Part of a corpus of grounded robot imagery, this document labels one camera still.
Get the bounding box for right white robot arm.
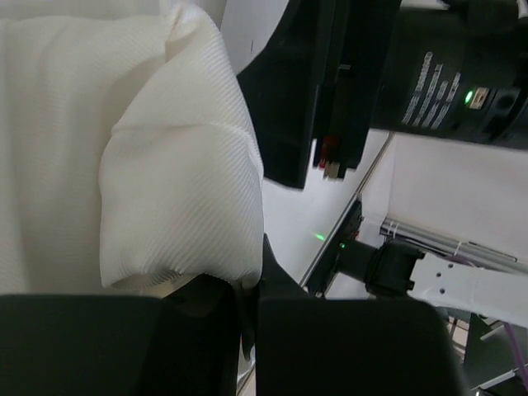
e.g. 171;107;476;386
222;1;527;395

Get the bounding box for aluminium table edge rail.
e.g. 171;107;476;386
301;134;527;295

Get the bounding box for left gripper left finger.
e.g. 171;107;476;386
1;276;240;395

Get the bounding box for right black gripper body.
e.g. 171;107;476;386
313;1;401;179

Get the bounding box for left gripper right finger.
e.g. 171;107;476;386
255;241;469;395

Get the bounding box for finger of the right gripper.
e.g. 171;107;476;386
238;1;337;189

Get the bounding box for white pleated skirt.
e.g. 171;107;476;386
1;1;264;294

